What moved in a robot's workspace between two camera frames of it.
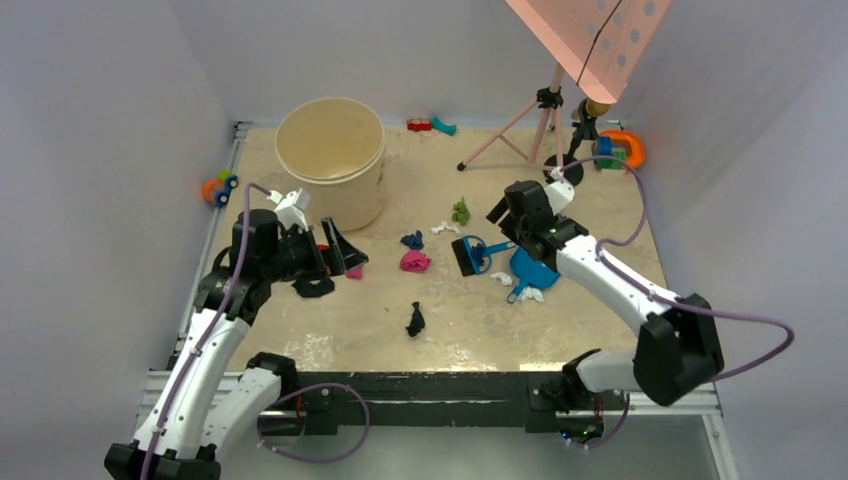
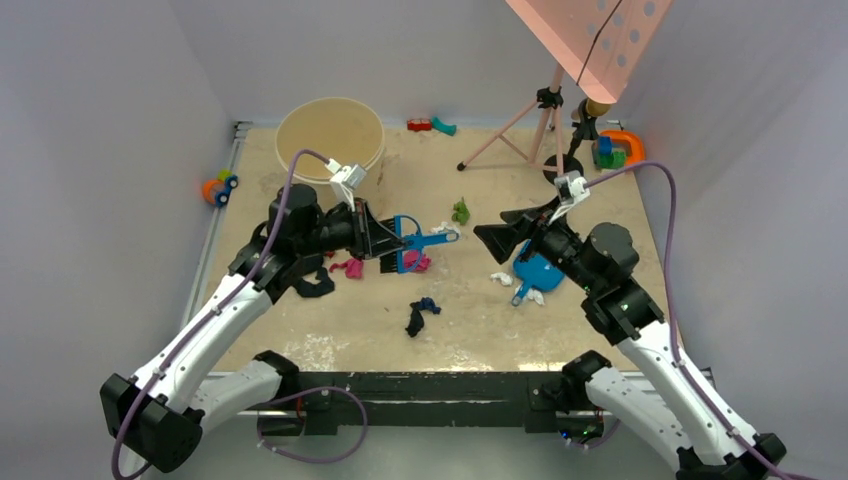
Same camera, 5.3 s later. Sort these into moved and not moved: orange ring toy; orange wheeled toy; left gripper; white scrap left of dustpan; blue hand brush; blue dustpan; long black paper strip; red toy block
Moved: left gripper; blue hand brush
Not moved: blue dustpan; red toy block; orange wheeled toy; orange ring toy; white scrap left of dustpan; long black paper strip
